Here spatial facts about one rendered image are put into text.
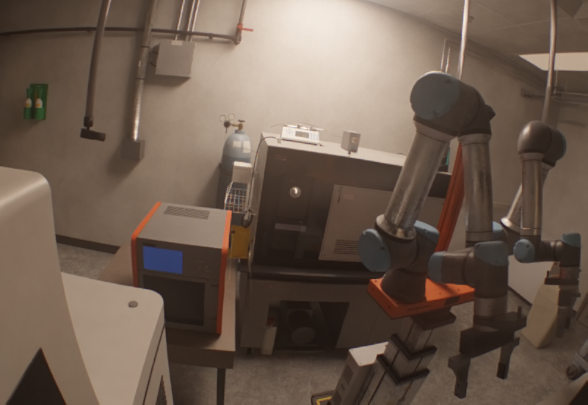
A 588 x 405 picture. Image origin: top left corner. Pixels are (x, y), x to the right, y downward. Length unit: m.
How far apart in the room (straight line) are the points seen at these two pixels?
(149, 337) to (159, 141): 2.62
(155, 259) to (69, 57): 2.45
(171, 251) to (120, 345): 0.89
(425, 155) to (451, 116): 0.11
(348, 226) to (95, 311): 1.63
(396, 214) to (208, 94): 2.22
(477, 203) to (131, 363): 0.75
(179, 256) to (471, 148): 1.00
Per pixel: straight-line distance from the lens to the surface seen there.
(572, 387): 1.52
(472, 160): 0.81
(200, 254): 1.15
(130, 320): 0.32
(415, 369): 1.34
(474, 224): 0.81
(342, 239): 1.86
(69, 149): 3.26
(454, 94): 0.70
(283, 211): 1.72
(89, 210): 3.32
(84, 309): 0.34
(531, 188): 1.09
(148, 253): 1.19
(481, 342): 0.69
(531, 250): 1.06
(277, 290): 1.86
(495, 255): 0.66
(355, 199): 1.79
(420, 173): 0.75
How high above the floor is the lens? 1.65
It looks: 14 degrees down
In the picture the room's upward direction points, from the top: 10 degrees clockwise
